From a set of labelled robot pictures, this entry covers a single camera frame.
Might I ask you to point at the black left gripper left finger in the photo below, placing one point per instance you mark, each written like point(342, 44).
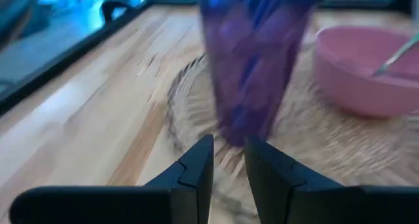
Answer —
point(147, 201)

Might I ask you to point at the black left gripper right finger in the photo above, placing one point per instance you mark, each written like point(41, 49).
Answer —
point(311, 201)

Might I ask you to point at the pink plastic bowl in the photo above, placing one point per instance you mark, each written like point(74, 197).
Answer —
point(360, 76)

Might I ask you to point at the purple patterned plastic cup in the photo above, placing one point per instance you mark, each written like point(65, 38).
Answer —
point(252, 70)

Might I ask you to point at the round woven straw placemat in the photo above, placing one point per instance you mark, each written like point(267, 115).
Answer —
point(311, 135)

